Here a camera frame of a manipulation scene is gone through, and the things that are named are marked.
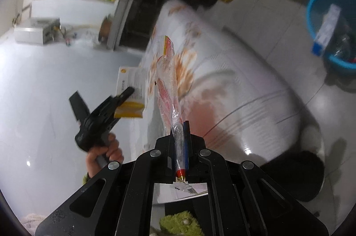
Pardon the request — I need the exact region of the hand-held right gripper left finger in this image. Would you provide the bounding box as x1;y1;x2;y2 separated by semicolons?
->
35;127;178;236

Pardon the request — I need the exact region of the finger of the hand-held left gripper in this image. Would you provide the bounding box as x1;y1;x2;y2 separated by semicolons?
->
111;87;136;111

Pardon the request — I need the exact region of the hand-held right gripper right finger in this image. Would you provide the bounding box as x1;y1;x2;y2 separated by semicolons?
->
182;121;329;236

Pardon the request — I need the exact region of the yellow white packet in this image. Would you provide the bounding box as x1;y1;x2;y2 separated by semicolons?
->
115;66;146;120

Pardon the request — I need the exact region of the clear orange printed wrapper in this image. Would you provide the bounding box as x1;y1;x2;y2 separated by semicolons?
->
150;35;198;195

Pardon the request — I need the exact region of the blue white small box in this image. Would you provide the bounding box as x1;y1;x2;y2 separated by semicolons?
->
311;4;342;56

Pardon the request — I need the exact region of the blue plastic wastebasket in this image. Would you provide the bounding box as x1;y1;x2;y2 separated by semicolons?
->
307;0;356;71

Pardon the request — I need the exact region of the person's left hand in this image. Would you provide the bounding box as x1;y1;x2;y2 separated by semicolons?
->
85;133;125;178

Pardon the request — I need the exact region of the green fuzzy garment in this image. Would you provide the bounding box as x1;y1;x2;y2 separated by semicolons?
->
159;211;205;236

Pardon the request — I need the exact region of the floral plaid tablecloth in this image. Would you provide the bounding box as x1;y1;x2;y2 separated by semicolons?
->
133;0;302;206

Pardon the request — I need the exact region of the copper basin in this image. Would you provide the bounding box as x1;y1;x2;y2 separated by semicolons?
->
99;15;113;43

